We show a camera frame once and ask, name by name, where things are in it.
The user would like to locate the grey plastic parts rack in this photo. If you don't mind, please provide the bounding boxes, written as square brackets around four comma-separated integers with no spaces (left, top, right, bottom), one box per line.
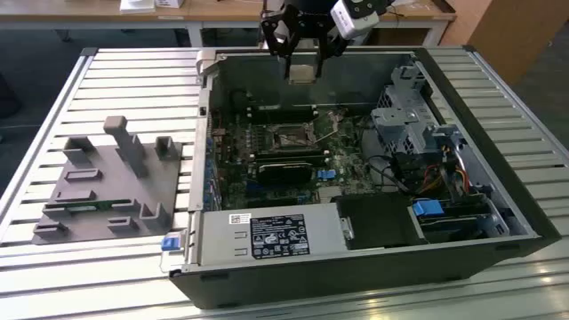
[31,115,184,247]

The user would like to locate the white cardboard box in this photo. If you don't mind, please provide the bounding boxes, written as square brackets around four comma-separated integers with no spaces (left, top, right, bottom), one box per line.
[119,0,158,15]

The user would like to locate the blue case latch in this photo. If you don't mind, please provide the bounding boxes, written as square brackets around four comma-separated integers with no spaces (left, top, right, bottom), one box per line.
[160,234,184,251]

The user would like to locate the square silver CPU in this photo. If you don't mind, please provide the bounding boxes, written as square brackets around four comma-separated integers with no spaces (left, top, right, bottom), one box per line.
[288,63,320,85]

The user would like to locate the CPU socket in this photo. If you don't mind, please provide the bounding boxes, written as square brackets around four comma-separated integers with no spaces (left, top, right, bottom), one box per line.
[271,123,320,151]

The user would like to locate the wooden cabinet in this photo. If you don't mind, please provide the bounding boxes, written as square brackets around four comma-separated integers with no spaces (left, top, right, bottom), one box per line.
[438,0,569,87]

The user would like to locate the black RAM slot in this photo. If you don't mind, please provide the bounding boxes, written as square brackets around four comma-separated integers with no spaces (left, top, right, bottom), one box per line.
[251,105,318,123]

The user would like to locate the black open PC case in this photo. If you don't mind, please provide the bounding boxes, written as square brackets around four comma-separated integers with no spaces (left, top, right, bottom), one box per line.
[167,46,562,309]

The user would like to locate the blue disk carrier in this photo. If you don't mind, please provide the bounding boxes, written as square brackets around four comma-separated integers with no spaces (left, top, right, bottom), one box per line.
[411,199,446,219]

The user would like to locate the green motherboard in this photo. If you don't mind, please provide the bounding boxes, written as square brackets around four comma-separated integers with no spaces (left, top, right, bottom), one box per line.
[208,106,384,211]

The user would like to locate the yellow red wire bundle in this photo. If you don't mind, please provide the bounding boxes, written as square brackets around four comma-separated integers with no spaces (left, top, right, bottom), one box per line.
[418,165,472,194]

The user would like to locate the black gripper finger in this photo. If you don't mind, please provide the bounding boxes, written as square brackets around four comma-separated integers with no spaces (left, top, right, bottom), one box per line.
[314,26,355,80]
[260,8,299,80]

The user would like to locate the silver power supply unit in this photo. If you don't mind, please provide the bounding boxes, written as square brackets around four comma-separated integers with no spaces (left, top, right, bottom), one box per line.
[195,203,348,266]

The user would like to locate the small silver heat sink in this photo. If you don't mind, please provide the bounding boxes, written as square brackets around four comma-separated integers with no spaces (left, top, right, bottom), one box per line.
[318,186,347,203]

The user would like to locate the black graphics card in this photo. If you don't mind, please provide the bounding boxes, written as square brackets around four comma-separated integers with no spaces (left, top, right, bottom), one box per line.
[256,161,312,186]

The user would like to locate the green RAM stick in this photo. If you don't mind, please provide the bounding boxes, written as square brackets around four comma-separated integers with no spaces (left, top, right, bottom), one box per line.
[66,199,135,211]

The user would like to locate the wooden desk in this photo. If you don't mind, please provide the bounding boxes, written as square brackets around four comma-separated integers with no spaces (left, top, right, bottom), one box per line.
[0,0,459,47]

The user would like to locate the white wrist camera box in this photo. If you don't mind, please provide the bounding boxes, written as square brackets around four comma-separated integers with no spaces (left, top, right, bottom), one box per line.
[330,0,382,39]

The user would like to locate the silver metal drive cage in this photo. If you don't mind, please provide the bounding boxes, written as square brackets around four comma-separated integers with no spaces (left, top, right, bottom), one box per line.
[371,65,446,157]

